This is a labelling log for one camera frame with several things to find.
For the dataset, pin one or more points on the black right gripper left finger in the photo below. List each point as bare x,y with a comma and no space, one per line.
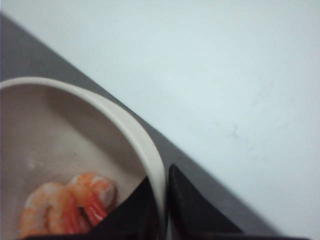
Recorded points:
136,218

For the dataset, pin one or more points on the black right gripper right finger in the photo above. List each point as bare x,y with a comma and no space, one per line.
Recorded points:
224,217

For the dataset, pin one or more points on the orange shrimp pieces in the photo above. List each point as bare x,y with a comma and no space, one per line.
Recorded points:
73,208

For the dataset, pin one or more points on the beige ribbed bowl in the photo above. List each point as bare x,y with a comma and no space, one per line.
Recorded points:
51,131

